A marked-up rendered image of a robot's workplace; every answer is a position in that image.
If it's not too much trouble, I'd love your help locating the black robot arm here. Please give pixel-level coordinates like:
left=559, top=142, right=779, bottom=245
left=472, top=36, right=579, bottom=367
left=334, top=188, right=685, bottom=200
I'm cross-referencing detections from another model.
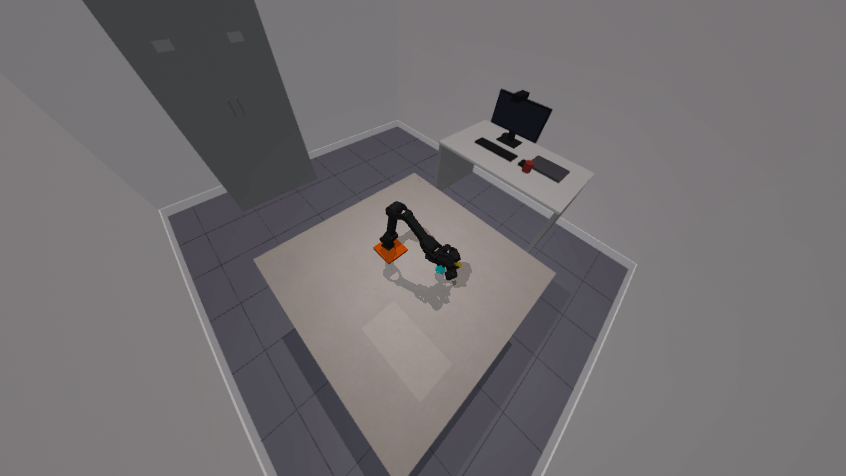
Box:
left=379, top=201, right=461, bottom=267

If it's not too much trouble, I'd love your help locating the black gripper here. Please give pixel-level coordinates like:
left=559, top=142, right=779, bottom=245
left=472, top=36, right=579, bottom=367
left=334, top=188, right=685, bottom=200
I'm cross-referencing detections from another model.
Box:
left=442, top=244, right=459, bottom=281

